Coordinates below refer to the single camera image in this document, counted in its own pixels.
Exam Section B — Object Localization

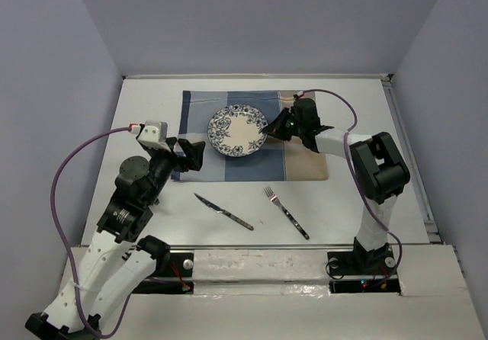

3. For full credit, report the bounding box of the steel fork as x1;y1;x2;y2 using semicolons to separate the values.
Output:
264;186;310;240

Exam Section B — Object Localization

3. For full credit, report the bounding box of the steel table knife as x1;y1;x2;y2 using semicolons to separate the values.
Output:
194;193;254;231

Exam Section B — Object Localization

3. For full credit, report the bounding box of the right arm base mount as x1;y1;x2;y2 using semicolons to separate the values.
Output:
325;251;401;294

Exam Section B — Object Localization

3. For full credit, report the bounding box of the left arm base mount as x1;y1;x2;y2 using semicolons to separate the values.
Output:
132;252;194;295

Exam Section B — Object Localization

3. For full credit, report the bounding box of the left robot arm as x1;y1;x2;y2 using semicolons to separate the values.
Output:
25;137;205;339

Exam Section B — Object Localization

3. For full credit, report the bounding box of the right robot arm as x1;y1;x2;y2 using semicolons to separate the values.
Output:
262;98;410;273

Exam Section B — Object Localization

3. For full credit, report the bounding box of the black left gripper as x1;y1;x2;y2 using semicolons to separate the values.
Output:
144;136;206;204

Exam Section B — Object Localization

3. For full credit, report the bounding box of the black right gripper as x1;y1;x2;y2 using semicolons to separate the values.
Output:
262;107;305;141

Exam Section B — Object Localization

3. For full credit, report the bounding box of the blue beige plaid cloth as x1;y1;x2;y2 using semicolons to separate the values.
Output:
172;90;329;182

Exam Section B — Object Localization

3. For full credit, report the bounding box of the white front cover panel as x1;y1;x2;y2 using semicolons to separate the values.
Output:
192;249;329;282

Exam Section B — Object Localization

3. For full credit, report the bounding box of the blue floral plate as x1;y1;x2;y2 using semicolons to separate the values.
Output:
207;104;268;157

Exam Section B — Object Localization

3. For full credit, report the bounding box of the white table edge rail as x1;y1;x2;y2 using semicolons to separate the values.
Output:
123;73;390;80

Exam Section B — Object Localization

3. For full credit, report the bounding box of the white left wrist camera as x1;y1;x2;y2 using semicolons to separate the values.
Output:
129;120;169;150

